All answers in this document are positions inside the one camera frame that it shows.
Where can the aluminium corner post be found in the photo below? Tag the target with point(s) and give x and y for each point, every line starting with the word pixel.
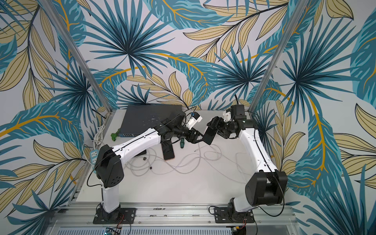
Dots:
pixel 55 18
pixel 294 20

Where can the grey network switch box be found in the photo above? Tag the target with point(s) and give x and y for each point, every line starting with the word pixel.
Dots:
pixel 138 118

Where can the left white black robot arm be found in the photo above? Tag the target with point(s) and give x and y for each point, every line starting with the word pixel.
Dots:
pixel 111 161

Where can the left aluminium corner post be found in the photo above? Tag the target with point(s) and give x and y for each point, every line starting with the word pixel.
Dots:
pixel 55 18

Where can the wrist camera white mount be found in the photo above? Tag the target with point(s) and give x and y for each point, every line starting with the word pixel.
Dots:
pixel 227 116
pixel 194 119

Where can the green handled screwdriver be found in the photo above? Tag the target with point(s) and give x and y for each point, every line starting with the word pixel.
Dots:
pixel 182 143

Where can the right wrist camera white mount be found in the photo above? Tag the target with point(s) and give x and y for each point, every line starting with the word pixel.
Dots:
pixel 227 116

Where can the pink-edged black phone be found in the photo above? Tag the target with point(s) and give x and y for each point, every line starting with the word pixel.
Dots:
pixel 167 149

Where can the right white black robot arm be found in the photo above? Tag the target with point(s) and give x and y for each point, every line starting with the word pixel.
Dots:
pixel 267 185

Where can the light blue power strip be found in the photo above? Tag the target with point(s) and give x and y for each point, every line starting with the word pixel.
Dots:
pixel 93 157

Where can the white-edged black phone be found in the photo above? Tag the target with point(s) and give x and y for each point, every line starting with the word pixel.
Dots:
pixel 209 135

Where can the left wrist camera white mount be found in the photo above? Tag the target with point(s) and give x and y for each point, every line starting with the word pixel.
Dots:
pixel 194 119

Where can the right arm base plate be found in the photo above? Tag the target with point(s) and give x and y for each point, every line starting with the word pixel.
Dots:
pixel 223 215

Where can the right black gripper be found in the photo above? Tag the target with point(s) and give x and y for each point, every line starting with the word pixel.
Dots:
pixel 219 125

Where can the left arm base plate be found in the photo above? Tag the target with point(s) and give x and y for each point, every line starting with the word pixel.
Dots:
pixel 118 216

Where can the green clamp tool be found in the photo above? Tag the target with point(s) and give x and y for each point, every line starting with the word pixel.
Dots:
pixel 115 135

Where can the right aluminium corner post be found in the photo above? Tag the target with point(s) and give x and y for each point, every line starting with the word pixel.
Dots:
pixel 294 20

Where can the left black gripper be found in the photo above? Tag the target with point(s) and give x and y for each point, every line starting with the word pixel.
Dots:
pixel 190 135

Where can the aluminium front rail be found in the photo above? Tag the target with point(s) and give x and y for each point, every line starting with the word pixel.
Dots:
pixel 171 219

